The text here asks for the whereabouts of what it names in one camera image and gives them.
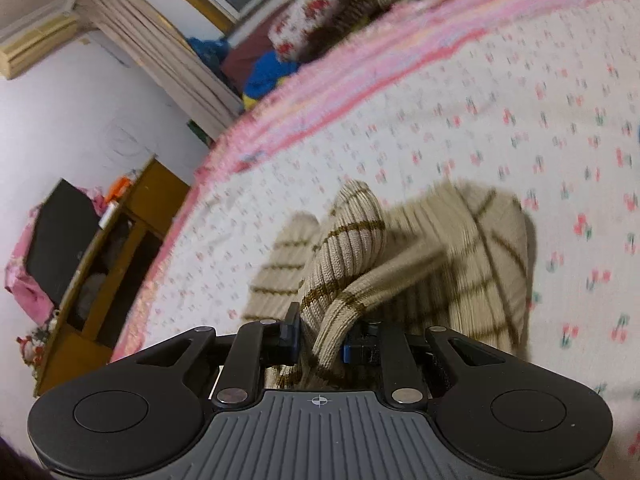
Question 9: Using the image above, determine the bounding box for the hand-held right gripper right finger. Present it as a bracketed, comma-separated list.
[342, 317, 506, 407]

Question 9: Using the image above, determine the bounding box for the dark green object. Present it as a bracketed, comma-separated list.
[186, 119, 213, 148]

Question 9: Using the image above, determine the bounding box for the beige striped knit sweater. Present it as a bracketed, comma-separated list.
[240, 179, 532, 392]

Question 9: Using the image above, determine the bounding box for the brown checked blanket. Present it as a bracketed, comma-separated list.
[305, 0, 397, 63]

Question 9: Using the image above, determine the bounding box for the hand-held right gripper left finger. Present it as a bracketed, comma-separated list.
[134, 301, 303, 408]

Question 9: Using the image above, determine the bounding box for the pink striped blanket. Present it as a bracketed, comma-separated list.
[192, 0, 640, 183]

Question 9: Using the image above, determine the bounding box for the floral pillow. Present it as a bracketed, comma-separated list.
[267, 0, 361, 65]

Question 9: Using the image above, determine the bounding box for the orange telephone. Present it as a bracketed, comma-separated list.
[106, 176, 140, 202]

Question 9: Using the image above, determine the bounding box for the wooden desk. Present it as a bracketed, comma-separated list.
[30, 156, 192, 400]

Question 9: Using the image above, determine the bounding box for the blue yellow cloth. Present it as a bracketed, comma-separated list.
[241, 50, 302, 112]

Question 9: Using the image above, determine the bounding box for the blue patterned bag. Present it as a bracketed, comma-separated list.
[186, 35, 232, 82]

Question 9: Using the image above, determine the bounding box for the beige curtain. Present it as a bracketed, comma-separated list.
[75, 0, 247, 137]

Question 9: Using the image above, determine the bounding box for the maroon headboard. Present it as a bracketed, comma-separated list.
[220, 0, 401, 93]

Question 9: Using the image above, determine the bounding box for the dark monitor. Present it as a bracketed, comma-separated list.
[24, 179, 105, 307]

